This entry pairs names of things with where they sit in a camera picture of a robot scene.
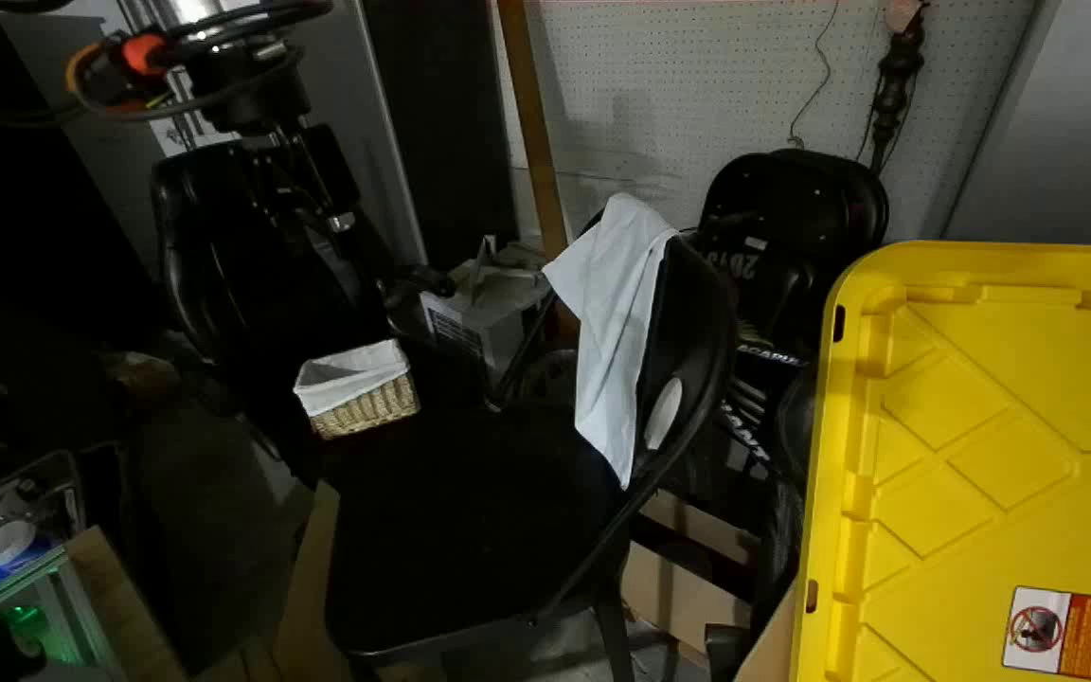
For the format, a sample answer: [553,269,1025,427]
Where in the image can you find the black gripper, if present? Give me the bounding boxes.
[236,124,362,239]

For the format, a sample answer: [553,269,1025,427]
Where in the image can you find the white towel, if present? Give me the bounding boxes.
[543,191,680,491]

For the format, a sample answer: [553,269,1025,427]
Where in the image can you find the brown wooden plank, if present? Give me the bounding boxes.
[495,0,577,260]

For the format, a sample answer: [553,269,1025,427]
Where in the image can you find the black folding chair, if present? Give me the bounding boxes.
[322,202,744,682]

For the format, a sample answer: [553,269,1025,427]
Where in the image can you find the brown cardboard sheet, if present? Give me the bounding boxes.
[269,477,348,682]

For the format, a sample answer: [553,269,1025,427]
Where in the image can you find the brown cardboard flap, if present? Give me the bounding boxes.
[64,524,187,682]

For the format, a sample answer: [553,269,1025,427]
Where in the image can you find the stacked black folding chairs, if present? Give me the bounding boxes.
[689,149,895,381]

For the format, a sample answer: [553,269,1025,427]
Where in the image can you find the brown cardboard box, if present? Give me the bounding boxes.
[619,489,765,655]

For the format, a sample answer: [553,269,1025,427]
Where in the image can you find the yellow plastic tote lid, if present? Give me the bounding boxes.
[785,239,1091,682]

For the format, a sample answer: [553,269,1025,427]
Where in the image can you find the thin hanging wire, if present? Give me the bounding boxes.
[785,0,850,152]

